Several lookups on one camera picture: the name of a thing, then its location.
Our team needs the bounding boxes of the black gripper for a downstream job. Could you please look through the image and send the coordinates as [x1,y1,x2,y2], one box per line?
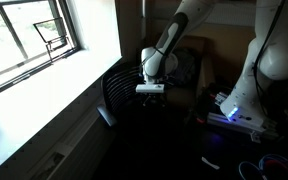
[142,93,165,107]

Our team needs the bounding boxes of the dark grey backpack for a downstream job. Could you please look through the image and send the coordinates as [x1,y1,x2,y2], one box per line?
[170,48,196,86]

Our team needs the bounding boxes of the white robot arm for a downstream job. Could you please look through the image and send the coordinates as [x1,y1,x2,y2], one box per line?
[136,0,288,134]

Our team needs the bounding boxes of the black slatted office chair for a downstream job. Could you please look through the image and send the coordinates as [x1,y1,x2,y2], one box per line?
[96,62,143,129]

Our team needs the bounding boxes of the tan leather couch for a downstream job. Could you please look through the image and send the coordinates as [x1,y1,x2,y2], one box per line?
[178,24,255,97]

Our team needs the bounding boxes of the white radiator heater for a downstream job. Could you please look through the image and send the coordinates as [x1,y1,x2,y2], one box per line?
[27,100,115,180]

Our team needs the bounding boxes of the black robot cart table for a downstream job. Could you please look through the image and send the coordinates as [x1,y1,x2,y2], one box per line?
[183,83,288,180]

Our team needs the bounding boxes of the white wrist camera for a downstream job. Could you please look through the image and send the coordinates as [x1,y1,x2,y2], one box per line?
[136,84,164,93]

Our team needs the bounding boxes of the window frame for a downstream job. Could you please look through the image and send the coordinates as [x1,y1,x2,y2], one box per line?
[0,0,80,93]

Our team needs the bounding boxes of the blue and red cables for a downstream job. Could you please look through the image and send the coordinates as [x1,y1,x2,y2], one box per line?
[238,153,288,180]

